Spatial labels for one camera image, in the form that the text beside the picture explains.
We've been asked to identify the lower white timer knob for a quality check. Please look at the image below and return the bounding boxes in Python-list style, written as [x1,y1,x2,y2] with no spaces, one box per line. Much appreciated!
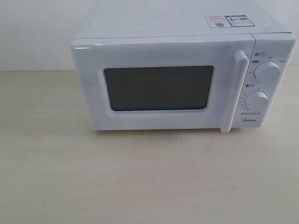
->
[245,91,269,110]

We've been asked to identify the upper white power knob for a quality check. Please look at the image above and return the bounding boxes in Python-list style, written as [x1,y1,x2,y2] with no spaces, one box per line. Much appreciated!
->
[254,61,281,83]

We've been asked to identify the blue white label sticker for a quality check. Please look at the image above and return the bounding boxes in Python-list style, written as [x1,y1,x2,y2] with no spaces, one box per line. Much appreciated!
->
[205,15,255,28]

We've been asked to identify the white Midea microwave oven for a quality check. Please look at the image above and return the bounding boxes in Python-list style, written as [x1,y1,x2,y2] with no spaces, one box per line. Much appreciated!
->
[72,0,297,128]

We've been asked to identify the white microwave door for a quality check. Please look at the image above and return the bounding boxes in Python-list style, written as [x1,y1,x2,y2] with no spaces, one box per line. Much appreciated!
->
[71,35,255,133]

